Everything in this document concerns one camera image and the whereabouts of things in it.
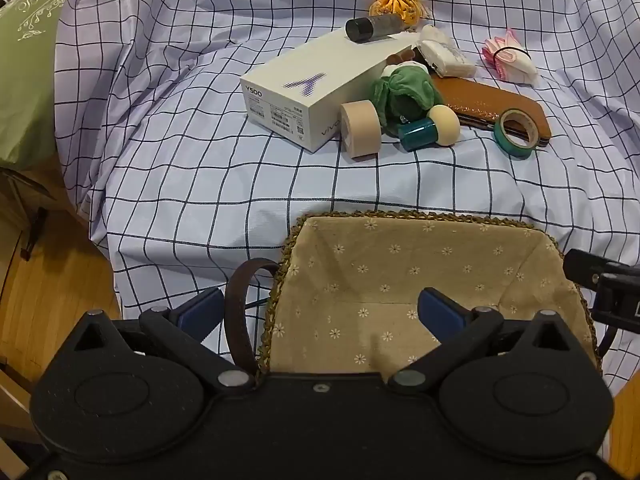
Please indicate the white tissue pack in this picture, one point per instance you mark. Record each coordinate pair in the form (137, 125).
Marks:
(445, 55)

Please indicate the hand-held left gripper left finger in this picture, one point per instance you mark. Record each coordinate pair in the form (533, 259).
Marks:
(200, 312)

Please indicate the green plush toy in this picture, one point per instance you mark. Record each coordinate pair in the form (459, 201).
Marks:
(405, 90)

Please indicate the orange embroidered pouch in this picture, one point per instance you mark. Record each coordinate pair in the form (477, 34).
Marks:
(395, 2)

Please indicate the teal bottle with cream cap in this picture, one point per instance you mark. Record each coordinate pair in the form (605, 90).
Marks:
(425, 130)

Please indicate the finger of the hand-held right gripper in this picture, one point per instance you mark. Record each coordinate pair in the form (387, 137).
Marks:
(582, 267)

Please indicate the beige tape roll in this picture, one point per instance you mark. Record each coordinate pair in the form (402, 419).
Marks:
(360, 132)

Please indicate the wicker basket with floral lining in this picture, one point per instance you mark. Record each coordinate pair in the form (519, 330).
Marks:
(400, 290)

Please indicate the teal washi tape roll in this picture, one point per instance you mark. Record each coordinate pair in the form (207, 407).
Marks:
(512, 145)

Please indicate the brown leather case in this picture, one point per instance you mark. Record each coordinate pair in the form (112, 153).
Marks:
(475, 100)

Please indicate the white phone box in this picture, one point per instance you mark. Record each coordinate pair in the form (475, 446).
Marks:
(300, 85)

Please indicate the black and grey cylinder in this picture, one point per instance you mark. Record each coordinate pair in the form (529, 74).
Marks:
(372, 28)

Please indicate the black metal stand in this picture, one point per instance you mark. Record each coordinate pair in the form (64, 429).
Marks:
(36, 232)

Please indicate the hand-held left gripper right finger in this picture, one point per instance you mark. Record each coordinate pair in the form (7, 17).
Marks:
(440, 312)

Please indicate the checked bed sheet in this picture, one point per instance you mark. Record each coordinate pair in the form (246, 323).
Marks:
(200, 170)

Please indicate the pink and white cloth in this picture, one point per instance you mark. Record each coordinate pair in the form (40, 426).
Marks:
(512, 62)

